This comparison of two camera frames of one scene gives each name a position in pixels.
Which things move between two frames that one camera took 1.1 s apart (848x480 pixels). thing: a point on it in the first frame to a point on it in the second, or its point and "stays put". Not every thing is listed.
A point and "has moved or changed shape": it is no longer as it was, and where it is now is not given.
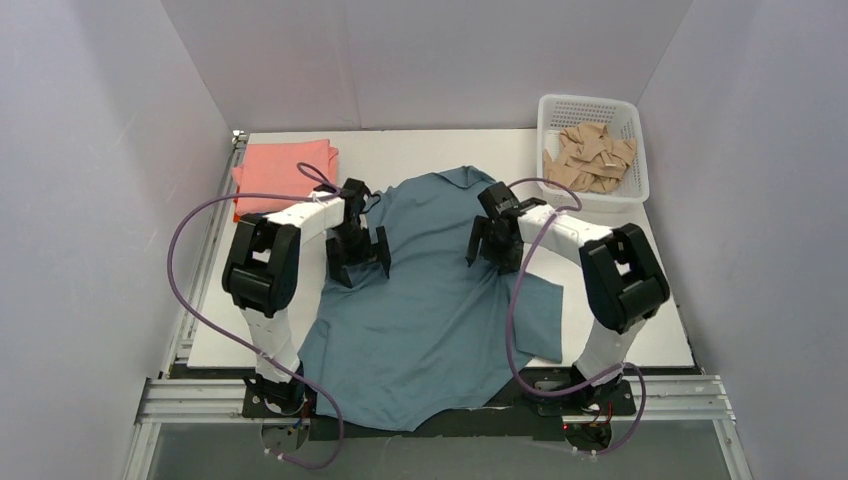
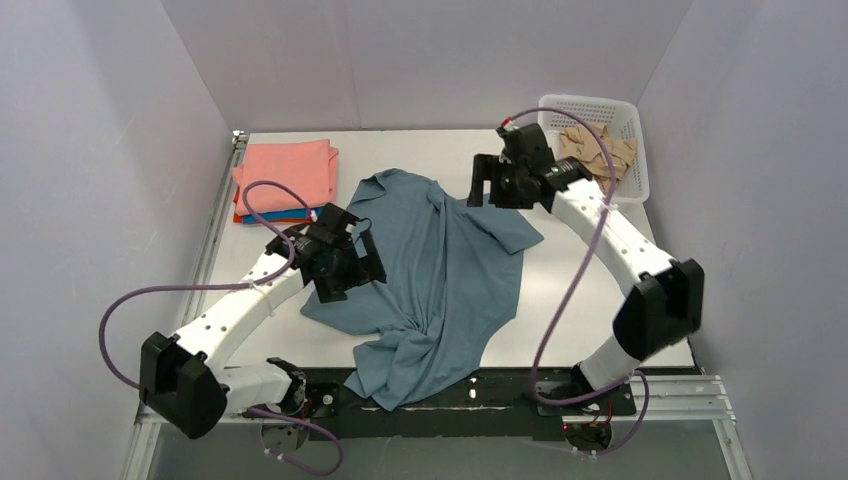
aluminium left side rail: (186, 328) stays put
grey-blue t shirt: (436, 337) has moved or changed shape
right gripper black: (499, 237) to (494, 183)
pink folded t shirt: (272, 168) stays put
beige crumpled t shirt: (591, 159) stays put
